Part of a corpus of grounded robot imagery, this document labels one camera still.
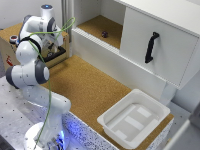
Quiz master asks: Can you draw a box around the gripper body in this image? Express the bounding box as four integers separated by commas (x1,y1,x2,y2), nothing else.
43,30,65,50

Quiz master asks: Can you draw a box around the wooden drawer box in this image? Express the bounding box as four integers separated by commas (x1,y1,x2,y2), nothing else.
0,22,71,68

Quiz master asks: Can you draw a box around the white cabinet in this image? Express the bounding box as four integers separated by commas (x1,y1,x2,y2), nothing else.
71,0,200,108

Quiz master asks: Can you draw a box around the purple block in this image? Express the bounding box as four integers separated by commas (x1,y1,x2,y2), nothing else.
101,30,110,39

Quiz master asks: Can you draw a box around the white sliding door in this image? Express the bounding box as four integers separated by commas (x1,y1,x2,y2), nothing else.
119,6,200,90

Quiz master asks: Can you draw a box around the white plastic box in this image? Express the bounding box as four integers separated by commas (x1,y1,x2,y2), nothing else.
96,88,172,150

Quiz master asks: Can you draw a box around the green cable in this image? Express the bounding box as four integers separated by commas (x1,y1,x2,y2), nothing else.
27,16,77,150

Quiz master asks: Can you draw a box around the black door handle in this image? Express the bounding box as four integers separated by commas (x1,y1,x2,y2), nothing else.
144,31,161,65

